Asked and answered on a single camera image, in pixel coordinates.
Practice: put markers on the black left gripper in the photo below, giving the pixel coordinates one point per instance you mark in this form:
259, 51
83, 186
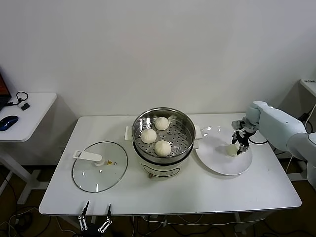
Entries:
92, 230

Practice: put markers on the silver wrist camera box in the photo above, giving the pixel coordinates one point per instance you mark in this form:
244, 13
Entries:
237, 124

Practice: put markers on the white side table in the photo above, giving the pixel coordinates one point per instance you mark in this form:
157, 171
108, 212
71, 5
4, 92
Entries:
37, 118

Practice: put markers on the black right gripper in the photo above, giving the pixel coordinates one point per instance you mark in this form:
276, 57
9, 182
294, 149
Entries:
242, 139

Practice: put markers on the white table leg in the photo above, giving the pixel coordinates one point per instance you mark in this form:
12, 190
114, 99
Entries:
240, 222

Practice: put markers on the white electric cooker pot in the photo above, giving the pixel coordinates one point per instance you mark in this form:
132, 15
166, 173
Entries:
160, 170

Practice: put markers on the white round plate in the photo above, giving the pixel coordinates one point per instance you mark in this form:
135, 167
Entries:
222, 165

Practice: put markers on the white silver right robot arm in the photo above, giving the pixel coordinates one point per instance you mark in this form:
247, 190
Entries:
279, 123

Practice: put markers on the stainless steel steamer basket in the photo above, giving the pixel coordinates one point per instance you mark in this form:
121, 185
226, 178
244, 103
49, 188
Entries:
146, 117

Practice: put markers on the small black white dongle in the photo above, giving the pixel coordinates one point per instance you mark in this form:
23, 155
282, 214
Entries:
25, 106

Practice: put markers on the black laptop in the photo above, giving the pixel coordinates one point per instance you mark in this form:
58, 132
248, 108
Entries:
3, 86

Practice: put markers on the white steamed baozi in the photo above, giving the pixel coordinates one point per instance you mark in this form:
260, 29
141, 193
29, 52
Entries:
161, 123
231, 151
148, 136
163, 148

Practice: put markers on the blue computer mouse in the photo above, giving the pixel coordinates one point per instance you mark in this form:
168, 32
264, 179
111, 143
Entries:
8, 122

